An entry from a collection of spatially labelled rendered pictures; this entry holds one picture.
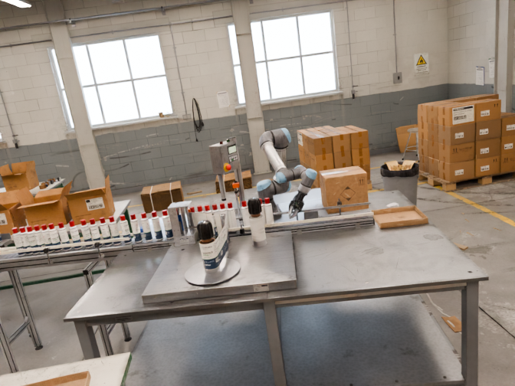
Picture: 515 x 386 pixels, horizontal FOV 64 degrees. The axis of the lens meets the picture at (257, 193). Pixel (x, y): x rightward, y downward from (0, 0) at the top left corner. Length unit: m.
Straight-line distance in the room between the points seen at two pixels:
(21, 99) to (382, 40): 6.77
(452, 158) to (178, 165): 4.90
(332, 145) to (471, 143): 1.82
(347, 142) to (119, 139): 4.36
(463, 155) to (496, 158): 0.51
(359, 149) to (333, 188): 3.31
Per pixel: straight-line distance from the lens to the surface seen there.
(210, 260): 2.26
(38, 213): 4.36
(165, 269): 2.49
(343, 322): 2.98
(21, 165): 6.86
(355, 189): 3.04
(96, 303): 2.46
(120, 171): 8.49
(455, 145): 6.11
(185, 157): 8.26
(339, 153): 6.21
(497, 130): 6.42
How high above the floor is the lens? 1.88
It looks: 16 degrees down
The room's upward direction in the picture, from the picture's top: 8 degrees counter-clockwise
